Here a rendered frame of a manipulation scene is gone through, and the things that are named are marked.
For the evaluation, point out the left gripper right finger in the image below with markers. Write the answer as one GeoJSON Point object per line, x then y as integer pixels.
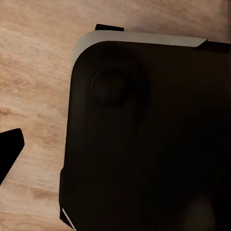
{"type": "Point", "coordinates": [224, 143]}

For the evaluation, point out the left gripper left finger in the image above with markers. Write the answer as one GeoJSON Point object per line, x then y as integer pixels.
{"type": "Point", "coordinates": [11, 144]}

